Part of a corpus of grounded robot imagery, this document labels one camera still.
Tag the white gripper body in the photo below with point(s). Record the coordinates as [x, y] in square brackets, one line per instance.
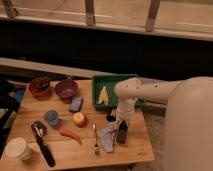
[126, 108]

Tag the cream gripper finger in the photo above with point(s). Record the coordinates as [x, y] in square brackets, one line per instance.
[118, 120]
[130, 121]

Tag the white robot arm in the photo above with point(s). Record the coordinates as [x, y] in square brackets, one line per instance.
[188, 142]

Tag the small black cylinder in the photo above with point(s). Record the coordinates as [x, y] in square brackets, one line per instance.
[110, 116]

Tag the grey cloth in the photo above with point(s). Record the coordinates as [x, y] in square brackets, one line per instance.
[106, 136]

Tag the yellow wedge in tray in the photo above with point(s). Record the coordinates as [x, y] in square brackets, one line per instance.
[103, 96]

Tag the green plastic tray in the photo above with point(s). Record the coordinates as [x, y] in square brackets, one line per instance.
[106, 81]

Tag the metal fork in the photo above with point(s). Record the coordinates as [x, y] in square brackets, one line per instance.
[96, 147]

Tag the yellow apple toy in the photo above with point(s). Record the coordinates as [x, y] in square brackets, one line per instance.
[80, 119]

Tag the blue sponge block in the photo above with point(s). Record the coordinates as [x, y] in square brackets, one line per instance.
[76, 103]

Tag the red chili pepper toy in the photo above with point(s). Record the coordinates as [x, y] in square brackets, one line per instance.
[67, 133]

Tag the purple bowl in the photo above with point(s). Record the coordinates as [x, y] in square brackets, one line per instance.
[66, 89]

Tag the blue round cup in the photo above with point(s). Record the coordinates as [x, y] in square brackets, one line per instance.
[51, 117]

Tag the red bowl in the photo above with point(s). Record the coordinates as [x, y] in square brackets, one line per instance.
[39, 86]

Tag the white paper cup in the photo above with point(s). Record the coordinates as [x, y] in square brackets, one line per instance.
[18, 148]

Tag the black chair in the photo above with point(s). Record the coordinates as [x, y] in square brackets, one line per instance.
[10, 104]

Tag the black handled peeler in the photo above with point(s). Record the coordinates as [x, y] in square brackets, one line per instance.
[39, 130]

